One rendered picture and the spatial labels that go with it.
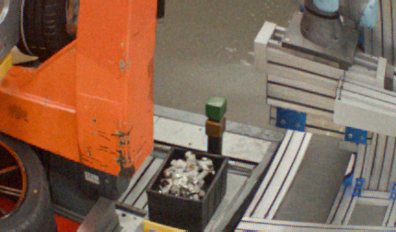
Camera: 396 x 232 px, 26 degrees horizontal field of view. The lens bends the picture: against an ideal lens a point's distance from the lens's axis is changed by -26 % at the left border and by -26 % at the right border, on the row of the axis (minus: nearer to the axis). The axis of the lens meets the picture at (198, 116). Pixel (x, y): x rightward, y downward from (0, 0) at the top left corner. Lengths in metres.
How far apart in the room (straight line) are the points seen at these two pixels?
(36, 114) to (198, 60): 1.57
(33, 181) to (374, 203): 1.14
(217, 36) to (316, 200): 1.42
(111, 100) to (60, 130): 0.22
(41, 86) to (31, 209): 0.38
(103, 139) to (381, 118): 0.75
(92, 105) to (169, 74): 1.53
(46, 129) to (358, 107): 0.86
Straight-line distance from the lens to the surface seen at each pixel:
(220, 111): 2.69
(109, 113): 2.57
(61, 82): 2.64
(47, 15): 2.86
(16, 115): 2.78
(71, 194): 3.10
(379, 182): 3.11
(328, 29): 2.66
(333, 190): 3.16
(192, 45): 4.29
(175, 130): 3.65
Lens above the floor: 2.09
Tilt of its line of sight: 33 degrees down
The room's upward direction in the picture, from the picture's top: 1 degrees clockwise
